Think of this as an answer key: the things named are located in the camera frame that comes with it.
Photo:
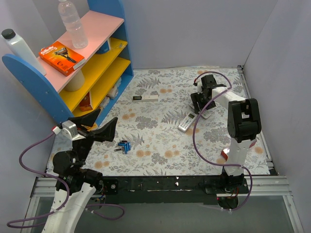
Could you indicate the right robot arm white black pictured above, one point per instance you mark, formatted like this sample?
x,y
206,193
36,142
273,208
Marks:
x,y
243,126

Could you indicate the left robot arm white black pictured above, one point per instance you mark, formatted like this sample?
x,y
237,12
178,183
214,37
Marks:
x,y
76,185

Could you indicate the floral patterned table mat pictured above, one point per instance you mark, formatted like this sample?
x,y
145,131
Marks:
x,y
157,146

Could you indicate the blue pink yellow shelf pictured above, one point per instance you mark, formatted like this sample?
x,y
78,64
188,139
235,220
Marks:
x,y
107,61

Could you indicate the red silver battery box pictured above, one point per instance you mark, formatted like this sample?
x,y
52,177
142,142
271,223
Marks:
x,y
225,152

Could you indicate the white bottle black cap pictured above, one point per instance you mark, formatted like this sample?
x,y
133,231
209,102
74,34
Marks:
x,y
21,49

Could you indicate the orange Gillette razor box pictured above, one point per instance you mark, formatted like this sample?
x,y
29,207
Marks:
x,y
62,58

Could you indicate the beige cylinder container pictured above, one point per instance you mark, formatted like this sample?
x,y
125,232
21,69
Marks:
x,y
76,82

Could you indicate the clear plastic water bottle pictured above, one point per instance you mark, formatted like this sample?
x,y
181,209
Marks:
x,y
72,23

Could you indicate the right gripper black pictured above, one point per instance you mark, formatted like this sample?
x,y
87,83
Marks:
x,y
201,101

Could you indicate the white slim remote black end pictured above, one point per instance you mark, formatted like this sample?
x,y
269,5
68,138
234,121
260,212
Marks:
x,y
148,98

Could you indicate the orange box on shelf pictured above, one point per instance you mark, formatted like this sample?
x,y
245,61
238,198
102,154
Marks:
x,y
86,103

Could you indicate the white air conditioner remote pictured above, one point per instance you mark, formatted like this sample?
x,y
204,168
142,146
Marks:
x,y
187,121

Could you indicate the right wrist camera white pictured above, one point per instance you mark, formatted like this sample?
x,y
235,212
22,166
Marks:
x,y
199,86

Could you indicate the grey beige remote control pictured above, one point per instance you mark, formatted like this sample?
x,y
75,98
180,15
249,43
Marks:
x,y
206,114

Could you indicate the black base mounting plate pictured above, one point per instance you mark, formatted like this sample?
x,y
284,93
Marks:
x,y
169,189

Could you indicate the pile of blue batteries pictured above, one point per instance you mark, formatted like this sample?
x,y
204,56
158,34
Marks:
x,y
124,146

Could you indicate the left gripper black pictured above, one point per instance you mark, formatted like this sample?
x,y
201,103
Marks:
x,y
85,133

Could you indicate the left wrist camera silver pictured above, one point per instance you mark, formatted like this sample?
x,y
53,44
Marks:
x,y
68,129

